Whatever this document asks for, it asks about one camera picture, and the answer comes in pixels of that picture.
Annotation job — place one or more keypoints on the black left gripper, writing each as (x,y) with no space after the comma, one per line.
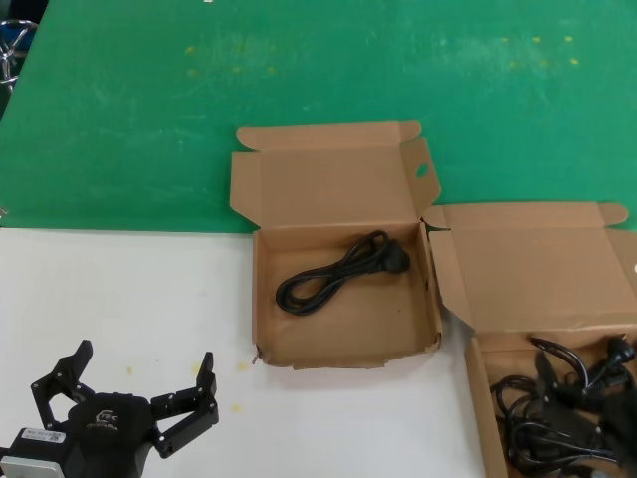
(107,433)

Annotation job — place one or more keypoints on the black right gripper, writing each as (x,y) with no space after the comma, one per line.
(622,428)

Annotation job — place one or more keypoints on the open cardboard box with hole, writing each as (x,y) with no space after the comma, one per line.
(343,328)

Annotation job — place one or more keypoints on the green table mat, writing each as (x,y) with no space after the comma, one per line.
(149,124)

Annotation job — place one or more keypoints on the chrome metal rack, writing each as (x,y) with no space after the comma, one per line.
(10,50)

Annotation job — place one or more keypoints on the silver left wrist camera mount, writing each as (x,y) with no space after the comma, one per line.
(30,470)

